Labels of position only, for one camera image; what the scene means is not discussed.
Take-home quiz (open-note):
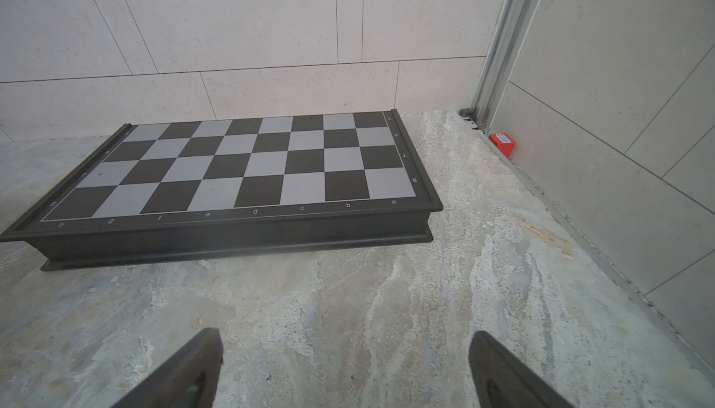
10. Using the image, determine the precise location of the small red block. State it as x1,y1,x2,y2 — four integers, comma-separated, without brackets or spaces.
489,134,516,159

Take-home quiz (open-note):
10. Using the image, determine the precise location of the aluminium corner post right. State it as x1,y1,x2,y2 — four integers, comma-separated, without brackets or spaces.
459,0,540,134

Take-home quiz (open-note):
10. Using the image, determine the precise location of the black and grey chessboard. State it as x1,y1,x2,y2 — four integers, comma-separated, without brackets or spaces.
1,109,443,271

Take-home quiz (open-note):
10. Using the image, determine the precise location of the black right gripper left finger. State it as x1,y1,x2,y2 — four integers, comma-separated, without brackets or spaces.
115,328,223,407

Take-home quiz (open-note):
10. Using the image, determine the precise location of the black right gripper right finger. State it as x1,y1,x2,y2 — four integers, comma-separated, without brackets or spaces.
468,331,573,407

